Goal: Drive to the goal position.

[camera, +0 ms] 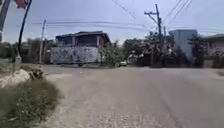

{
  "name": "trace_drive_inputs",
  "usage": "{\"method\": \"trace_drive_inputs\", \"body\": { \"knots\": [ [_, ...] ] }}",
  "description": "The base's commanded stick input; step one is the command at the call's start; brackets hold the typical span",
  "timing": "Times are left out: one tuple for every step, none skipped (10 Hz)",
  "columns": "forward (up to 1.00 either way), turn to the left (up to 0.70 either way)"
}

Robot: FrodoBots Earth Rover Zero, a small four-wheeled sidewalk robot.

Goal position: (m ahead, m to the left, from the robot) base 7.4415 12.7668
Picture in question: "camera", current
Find white car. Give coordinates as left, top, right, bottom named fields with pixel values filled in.
left=118, top=60, right=128, bottom=68

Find row of trees and bushes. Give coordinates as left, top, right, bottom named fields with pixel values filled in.
left=102, top=32, right=208, bottom=69

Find grey concrete road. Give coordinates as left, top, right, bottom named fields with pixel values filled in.
left=33, top=63, right=224, bottom=128

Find wooden utility pole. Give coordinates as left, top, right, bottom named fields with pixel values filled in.
left=143, top=3, right=165, bottom=58

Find pale blue tall building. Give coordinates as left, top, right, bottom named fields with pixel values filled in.
left=168, top=29, right=199, bottom=61

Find thin pale pole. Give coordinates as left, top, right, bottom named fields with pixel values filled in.
left=38, top=18, right=47, bottom=69

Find grass verge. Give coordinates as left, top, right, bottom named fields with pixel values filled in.
left=0, top=78, right=62, bottom=128

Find leaning dark pole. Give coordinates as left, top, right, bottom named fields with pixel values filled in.
left=12, top=0, right=33, bottom=64

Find pale rubble heap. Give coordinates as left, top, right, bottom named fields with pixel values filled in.
left=0, top=68, right=44, bottom=89

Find low building with dark roof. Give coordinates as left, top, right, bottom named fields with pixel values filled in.
left=201, top=33, right=224, bottom=69

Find pole with red sign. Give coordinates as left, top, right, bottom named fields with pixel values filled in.
left=0, top=0, right=28, bottom=43

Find building with patterned wall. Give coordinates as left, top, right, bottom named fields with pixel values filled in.
left=49, top=30, right=112, bottom=65

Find overhead wires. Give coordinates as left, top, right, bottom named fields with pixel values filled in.
left=31, top=0, right=224, bottom=35

